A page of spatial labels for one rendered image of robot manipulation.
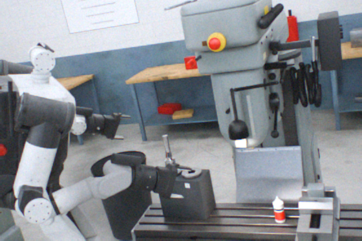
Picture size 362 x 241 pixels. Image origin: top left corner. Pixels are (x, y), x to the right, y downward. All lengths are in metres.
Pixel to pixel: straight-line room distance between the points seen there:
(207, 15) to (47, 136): 0.62
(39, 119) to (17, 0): 6.18
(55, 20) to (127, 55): 1.27
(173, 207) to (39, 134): 0.88
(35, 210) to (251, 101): 0.82
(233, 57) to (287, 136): 0.71
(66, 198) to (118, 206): 2.28
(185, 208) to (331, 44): 0.92
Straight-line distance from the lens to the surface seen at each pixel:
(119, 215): 3.70
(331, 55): 1.84
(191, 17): 1.45
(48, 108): 1.29
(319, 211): 1.77
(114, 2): 6.53
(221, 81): 1.61
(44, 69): 1.47
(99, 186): 1.38
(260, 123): 1.64
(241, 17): 1.42
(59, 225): 1.62
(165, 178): 1.48
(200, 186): 1.88
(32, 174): 1.34
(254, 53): 1.52
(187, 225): 1.94
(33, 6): 7.26
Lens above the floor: 1.96
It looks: 16 degrees down
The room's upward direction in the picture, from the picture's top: 11 degrees counter-clockwise
